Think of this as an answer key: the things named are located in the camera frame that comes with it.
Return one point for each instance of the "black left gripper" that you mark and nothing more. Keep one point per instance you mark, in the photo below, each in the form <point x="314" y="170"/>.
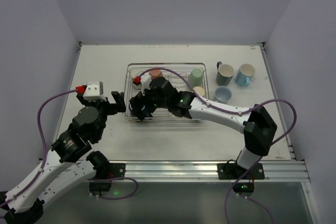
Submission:
<point x="104" y="106"/>

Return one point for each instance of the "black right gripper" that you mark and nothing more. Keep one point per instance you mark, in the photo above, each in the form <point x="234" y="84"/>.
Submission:
<point x="142" y="102"/>

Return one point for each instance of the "dark blue mug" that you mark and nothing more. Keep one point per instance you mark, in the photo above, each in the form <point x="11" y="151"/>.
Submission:
<point x="138" y="110"/>

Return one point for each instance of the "pale blue grey cup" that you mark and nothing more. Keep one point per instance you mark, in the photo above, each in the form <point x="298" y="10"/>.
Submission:
<point x="222" y="94"/>

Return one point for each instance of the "dark teal grey mug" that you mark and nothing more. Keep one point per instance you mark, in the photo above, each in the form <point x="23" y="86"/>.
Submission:
<point x="225" y="74"/>

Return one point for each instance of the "light blue mug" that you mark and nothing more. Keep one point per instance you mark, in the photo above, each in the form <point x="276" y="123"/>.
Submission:
<point x="245" y="74"/>

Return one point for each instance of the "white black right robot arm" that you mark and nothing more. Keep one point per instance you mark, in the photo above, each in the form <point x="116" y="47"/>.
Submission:
<point x="256" y="125"/>

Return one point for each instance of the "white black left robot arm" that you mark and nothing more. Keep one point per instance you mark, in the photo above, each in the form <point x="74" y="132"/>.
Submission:
<point x="69" y="161"/>

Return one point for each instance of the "cream brown cup back left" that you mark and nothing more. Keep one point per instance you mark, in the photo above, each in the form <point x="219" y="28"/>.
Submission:
<point x="135" y="74"/>

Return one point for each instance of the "cream brown cup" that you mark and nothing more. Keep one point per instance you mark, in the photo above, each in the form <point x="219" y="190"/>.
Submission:
<point x="135" y="74"/>
<point x="199" y="90"/>

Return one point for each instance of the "pink dotted mug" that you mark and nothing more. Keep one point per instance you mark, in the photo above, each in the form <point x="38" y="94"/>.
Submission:
<point x="155" y="73"/>

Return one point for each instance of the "cream brown cup middle right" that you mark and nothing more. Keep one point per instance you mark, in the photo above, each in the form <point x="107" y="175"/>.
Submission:
<point x="199" y="90"/>

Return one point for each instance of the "mint green cup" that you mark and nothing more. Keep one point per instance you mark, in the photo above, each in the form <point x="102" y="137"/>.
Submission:
<point x="195" y="78"/>

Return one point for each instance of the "left controller box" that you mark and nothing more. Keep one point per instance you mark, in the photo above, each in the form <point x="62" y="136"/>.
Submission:
<point x="99" y="187"/>

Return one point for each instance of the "controller box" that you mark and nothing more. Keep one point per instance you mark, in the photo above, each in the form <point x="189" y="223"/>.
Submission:
<point x="244" y="189"/>
<point x="99" y="187"/>

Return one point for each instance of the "right controller box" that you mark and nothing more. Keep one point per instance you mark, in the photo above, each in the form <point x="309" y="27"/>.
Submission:
<point x="244" y="189"/>

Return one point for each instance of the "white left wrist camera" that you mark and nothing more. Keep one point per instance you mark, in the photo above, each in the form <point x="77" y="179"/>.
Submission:
<point x="94" y="91"/>

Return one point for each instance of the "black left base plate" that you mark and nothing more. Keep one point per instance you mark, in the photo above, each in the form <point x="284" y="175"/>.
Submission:
<point x="111" y="170"/>

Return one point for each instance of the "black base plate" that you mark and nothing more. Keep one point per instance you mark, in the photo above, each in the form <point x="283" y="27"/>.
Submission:
<point x="231" y="171"/>
<point x="111" y="170"/>

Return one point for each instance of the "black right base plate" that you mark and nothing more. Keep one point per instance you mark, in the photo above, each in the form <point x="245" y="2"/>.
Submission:
<point x="231" y="171"/>

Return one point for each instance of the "aluminium mounting rail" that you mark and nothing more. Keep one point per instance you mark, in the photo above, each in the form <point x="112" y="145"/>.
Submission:
<point x="179" y="171"/>

